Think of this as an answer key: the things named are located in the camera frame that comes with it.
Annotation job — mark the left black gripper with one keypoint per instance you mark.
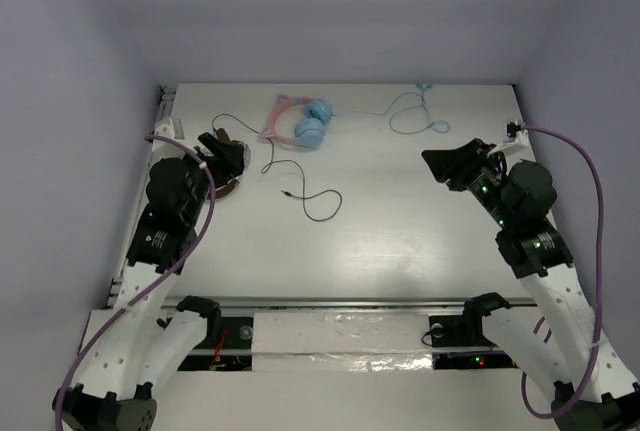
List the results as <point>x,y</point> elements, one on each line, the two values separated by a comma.
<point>220,157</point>

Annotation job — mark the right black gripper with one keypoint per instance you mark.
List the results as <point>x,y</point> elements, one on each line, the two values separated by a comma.
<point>463,160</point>

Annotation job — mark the brown silver headphones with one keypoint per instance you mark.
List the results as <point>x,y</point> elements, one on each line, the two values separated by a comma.
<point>232,158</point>

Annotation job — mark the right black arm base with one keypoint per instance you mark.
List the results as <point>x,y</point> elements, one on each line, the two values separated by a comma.
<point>458,342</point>

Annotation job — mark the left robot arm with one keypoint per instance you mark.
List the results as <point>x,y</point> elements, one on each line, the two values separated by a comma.
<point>119,372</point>

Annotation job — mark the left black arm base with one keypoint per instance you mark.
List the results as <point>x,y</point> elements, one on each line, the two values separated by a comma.
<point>228,339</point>

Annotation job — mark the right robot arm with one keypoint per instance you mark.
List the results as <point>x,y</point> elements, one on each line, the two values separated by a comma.
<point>581,375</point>

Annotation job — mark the pink blue cat headphones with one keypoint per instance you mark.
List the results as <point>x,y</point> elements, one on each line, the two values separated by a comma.
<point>308,133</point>

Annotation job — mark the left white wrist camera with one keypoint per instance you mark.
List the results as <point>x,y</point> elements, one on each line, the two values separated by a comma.
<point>171,128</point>

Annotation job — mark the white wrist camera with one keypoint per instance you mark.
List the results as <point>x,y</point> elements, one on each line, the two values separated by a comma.
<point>515,139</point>
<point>171,128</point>

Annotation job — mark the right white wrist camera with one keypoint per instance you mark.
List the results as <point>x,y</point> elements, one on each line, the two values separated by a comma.
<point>515,139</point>

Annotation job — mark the left side table rail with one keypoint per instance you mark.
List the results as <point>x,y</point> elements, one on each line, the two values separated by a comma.
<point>166,100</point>

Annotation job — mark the aluminium mounting rail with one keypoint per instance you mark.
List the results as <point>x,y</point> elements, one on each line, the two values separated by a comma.
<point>237,303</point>

